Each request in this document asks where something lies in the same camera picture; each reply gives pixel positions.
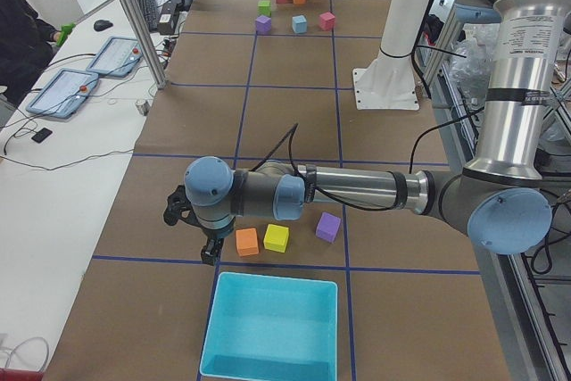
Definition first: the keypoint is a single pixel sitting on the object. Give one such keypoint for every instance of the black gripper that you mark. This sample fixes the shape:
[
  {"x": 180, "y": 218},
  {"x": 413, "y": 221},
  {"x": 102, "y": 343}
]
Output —
[{"x": 217, "y": 238}]

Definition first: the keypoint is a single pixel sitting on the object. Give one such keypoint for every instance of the light blue foam block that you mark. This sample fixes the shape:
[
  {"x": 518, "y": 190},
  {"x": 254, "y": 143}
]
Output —
[{"x": 299, "y": 24}]

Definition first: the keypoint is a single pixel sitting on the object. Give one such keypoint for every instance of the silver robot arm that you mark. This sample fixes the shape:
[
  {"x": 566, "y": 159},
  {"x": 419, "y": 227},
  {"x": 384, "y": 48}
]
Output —
[{"x": 495, "y": 200}]

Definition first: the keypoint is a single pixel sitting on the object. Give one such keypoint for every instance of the orange foam block near teal bin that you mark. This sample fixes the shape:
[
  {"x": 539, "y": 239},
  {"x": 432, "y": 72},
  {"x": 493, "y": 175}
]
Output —
[{"x": 247, "y": 242}]

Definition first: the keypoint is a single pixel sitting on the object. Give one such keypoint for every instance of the yellow foam block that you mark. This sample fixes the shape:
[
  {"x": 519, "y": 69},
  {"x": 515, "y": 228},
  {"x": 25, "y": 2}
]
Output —
[{"x": 276, "y": 238}]

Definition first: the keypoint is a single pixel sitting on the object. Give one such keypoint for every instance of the teal plastic bin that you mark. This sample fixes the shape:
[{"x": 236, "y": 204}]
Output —
[{"x": 271, "y": 328}]

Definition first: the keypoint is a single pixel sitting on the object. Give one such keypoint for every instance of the purple foam block near teal bin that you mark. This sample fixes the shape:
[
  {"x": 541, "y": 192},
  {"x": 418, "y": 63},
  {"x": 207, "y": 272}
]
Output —
[{"x": 328, "y": 227}]

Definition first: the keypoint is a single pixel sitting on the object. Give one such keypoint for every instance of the black smartphone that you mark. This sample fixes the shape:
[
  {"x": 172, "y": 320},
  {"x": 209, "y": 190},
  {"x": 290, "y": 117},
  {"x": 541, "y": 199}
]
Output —
[{"x": 41, "y": 135}]

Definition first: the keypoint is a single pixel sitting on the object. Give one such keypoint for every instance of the teach pendant tablet near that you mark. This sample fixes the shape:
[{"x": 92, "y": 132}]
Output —
[{"x": 63, "y": 94}]

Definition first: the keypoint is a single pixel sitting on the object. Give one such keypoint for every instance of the teach pendant tablet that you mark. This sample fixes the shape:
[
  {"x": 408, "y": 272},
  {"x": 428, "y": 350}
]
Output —
[
  {"x": 117, "y": 58},
  {"x": 63, "y": 94}
]

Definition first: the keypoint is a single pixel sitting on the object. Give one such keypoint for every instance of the teach pendant tablet far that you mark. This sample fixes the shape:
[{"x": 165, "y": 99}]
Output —
[{"x": 117, "y": 58}]

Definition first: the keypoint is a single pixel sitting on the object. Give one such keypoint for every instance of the purple foam block near green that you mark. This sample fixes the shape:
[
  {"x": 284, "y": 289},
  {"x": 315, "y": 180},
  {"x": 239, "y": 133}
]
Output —
[{"x": 263, "y": 25}]

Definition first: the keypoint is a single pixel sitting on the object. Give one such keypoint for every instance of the black computer mouse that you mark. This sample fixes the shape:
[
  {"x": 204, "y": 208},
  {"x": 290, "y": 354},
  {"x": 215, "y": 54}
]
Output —
[{"x": 101, "y": 25}]

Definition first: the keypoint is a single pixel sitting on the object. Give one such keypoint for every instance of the black keyboard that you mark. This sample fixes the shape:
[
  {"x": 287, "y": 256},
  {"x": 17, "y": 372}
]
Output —
[{"x": 150, "y": 12}]

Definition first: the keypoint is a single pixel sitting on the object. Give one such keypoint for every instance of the seated person in black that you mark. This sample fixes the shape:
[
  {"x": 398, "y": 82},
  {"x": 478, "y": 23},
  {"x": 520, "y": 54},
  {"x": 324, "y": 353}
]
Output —
[{"x": 26, "y": 48}]

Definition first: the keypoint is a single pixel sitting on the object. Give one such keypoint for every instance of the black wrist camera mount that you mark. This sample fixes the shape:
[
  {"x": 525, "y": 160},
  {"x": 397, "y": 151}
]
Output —
[{"x": 179, "y": 208}]

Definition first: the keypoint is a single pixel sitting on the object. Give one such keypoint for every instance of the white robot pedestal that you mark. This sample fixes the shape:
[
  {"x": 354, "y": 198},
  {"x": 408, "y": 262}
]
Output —
[{"x": 388, "y": 83}]

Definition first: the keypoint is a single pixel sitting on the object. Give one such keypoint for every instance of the aluminium frame post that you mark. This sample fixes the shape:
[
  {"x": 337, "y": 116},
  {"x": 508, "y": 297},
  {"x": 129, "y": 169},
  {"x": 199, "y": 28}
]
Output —
[{"x": 137, "y": 23}]

